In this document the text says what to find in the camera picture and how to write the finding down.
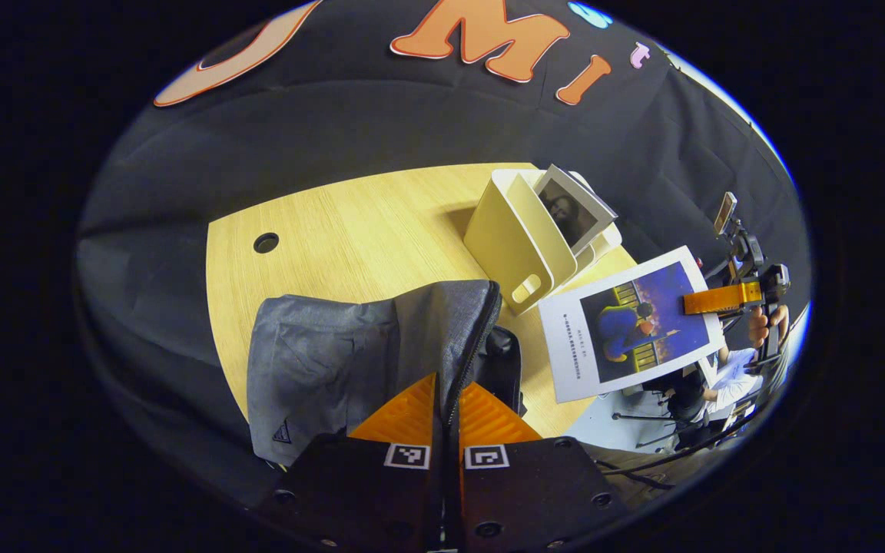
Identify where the black backdrop cloth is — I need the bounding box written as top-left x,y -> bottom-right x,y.
78,0 -> 812,508

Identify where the cream plastic bookshelf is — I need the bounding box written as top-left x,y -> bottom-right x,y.
463,167 -> 625,316

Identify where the grey photo cover book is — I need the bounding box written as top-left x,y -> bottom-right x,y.
532,164 -> 618,258

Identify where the blue cover book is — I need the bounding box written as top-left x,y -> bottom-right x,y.
539,246 -> 726,405

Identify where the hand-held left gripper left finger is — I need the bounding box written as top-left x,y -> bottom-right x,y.
258,374 -> 443,553

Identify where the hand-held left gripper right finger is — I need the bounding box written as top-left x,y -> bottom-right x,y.
454,382 -> 631,553

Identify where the grey schoolbag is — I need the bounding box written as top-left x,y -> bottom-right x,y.
247,280 -> 525,468

